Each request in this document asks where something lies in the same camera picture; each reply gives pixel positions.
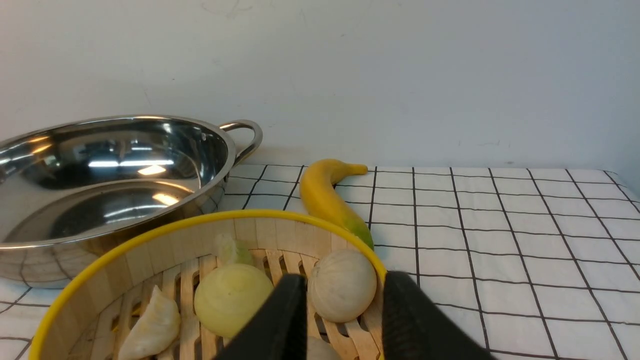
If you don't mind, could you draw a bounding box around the yellowish round bun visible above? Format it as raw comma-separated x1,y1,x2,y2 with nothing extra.
193,263,274,338

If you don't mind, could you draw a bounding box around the stainless steel pot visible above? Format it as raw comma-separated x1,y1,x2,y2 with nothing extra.
0,115,263,289

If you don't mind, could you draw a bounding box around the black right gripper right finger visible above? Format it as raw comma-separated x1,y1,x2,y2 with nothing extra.
382,271,494,360

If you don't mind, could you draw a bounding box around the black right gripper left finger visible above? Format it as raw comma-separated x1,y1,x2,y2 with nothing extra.
215,273,308,360

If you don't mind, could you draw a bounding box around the white checkered tablecloth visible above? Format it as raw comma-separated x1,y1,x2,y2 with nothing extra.
0,164,640,360

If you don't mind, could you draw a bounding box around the white dumpling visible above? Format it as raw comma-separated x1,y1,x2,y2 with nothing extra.
118,285,181,360

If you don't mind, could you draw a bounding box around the pale bun at bottom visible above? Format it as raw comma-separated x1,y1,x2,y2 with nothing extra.
306,336,341,360

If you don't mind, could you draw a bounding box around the pale green dumpling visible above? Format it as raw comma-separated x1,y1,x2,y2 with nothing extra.
215,234,254,266

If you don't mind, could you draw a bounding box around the beige round bun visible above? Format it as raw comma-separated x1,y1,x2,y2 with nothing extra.
307,249,378,323

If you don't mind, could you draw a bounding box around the bamboo steamer basket yellow rim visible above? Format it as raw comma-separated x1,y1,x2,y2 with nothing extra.
28,209,387,360

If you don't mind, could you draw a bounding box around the yellow banana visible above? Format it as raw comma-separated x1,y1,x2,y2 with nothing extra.
299,158,374,250

